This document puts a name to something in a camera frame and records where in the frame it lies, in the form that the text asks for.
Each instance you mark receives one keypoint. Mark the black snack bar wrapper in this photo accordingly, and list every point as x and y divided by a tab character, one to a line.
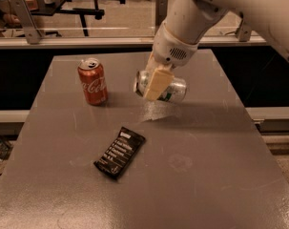
120	153

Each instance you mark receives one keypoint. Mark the silver 7up can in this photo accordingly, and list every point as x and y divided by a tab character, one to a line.
174	93

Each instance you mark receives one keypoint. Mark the metal bracket post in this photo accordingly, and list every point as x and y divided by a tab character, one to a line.
243	32
32	34
161	7

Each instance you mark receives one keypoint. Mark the left metal bracket post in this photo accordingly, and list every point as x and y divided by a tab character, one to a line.
32	34

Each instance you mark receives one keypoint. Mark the red Coca-Cola can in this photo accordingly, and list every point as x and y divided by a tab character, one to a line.
93	81

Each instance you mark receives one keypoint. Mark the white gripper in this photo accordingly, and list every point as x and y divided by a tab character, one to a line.
171	50

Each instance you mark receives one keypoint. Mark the metal railing bar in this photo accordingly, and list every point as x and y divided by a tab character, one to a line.
118	42

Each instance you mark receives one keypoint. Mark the middle metal bracket post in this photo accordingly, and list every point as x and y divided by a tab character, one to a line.
161	7

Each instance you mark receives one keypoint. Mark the black background desk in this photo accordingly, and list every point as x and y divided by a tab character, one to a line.
77	0

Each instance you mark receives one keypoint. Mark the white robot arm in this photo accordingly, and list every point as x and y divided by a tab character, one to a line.
187	21

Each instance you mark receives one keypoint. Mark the right metal bracket post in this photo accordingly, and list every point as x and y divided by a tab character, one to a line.
243	32

